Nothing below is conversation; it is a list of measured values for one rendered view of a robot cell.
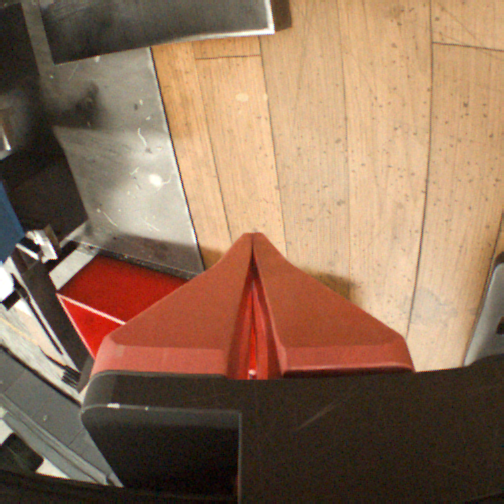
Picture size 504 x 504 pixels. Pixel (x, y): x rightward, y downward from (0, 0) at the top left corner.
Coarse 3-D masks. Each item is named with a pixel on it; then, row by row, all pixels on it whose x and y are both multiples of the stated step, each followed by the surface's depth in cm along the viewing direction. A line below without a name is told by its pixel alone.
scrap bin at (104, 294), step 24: (96, 264) 36; (120, 264) 36; (72, 288) 34; (96, 288) 33; (120, 288) 33; (144, 288) 33; (168, 288) 32; (72, 312) 35; (96, 312) 31; (120, 312) 31; (96, 336) 39
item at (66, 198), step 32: (0, 32) 23; (0, 64) 23; (32, 64) 26; (0, 160) 34; (32, 160) 32; (64, 160) 31; (32, 192) 29; (64, 192) 32; (64, 224) 32; (32, 256) 30
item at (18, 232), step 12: (0, 192) 22; (0, 204) 22; (0, 216) 22; (12, 216) 23; (0, 228) 22; (12, 228) 23; (0, 240) 21; (12, 240) 23; (0, 252) 21; (0, 264) 21
